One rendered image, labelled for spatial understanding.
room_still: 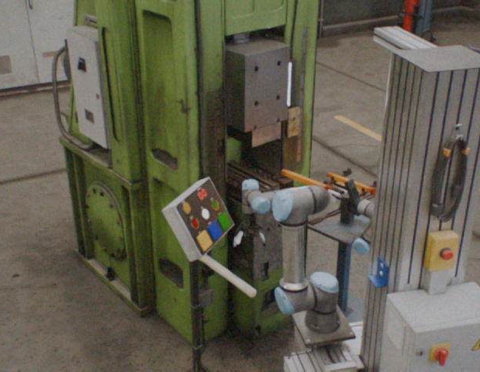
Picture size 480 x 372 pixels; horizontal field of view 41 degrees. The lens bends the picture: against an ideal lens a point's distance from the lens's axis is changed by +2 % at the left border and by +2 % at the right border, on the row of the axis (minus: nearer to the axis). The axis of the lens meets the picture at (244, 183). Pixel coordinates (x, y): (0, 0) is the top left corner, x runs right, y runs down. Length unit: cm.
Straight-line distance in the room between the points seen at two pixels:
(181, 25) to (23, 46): 540
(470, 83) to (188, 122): 155
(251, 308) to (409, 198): 184
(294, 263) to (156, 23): 148
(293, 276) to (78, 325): 197
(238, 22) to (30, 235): 271
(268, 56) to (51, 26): 540
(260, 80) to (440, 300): 146
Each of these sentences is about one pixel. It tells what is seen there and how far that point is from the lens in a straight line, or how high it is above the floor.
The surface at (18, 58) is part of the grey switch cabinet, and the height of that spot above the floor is 44.
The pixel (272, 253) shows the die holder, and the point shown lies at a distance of 366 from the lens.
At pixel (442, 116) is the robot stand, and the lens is 208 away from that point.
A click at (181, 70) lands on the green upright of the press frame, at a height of 170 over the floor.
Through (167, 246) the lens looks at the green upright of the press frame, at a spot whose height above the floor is 52.
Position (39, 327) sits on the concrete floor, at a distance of 428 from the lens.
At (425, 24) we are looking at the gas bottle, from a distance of 1061.
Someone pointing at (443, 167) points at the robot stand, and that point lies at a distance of 213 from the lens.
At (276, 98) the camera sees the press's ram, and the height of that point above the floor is 150.
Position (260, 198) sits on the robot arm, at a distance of 281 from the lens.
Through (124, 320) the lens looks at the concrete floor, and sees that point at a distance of 420.
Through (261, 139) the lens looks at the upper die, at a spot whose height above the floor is 130.
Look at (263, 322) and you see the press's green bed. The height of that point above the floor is 13.
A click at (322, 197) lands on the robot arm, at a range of 248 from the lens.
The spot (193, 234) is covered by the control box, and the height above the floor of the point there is 106.
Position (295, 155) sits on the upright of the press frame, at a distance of 378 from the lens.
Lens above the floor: 259
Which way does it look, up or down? 27 degrees down
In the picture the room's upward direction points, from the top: straight up
